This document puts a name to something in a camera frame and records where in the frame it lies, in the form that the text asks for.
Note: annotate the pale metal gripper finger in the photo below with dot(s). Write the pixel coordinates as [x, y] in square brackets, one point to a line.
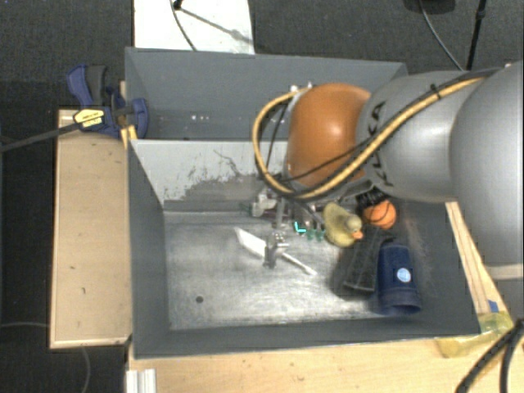
[270, 252]
[282, 244]

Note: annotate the white plastic knife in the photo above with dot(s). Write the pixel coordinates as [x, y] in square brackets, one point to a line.
[250, 240]

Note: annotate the yellow rubber duck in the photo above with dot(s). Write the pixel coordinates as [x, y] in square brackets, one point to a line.
[340, 225]

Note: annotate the grey metal bin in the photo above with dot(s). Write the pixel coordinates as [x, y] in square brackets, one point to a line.
[229, 297]

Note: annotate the black mesh pouch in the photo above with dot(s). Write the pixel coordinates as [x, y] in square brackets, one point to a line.
[362, 264]

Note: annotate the orange toy basketball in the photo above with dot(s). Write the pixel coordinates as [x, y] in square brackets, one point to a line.
[381, 215]

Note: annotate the dark blue cup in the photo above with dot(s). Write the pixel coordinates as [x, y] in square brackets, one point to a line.
[399, 293]

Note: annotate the pale wood board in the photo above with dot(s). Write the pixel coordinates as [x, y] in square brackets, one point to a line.
[92, 240]

